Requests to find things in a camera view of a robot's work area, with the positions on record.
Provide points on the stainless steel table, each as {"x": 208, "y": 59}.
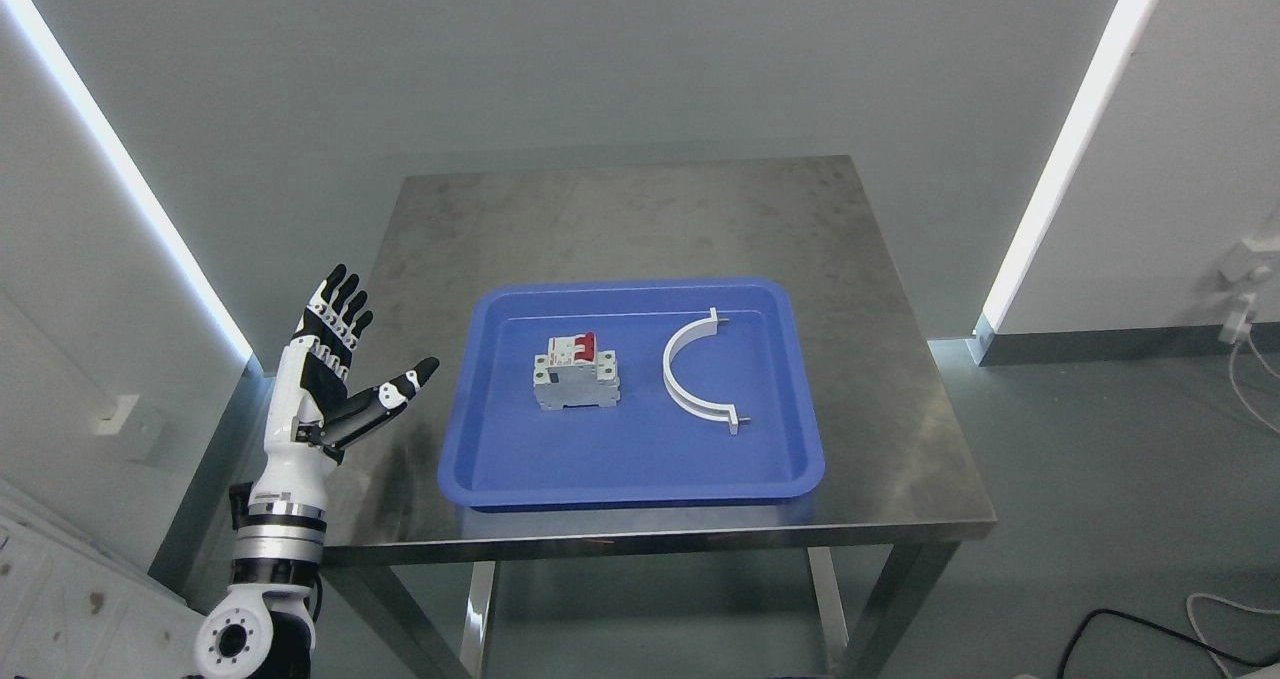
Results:
{"x": 901, "y": 491}

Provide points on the blue plastic tray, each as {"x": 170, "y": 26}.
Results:
{"x": 501, "y": 452}

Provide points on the white power adapter with cable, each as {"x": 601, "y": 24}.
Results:
{"x": 1250, "y": 263}

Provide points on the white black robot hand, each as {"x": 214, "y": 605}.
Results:
{"x": 313, "y": 416}

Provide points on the grey red circuit breaker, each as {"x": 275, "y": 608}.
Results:
{"x": 575, "y": 372}

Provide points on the white curved pipe clamp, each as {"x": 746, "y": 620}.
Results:
{"x": 686, "y": 374}

